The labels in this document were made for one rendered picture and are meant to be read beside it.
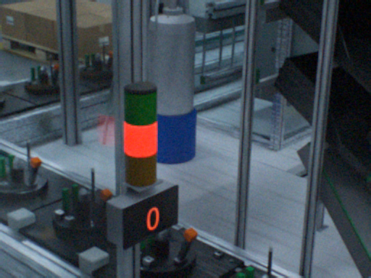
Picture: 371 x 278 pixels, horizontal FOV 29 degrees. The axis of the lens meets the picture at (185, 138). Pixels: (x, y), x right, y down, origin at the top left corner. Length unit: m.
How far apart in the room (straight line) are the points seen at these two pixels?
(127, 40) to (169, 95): 1.05
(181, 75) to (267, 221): 0.52
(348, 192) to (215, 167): 0.75
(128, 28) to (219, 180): 1.08
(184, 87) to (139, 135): 1.04
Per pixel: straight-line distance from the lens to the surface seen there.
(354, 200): 1.49
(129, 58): 1.07
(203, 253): 1.50
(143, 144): 1.08
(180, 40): 2.06
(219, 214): 1.89
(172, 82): 2.09
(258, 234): 1.81
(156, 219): 1.15
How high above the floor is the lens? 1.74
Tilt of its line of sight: 22 degrees down
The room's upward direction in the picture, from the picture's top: 1 degrees clockwise
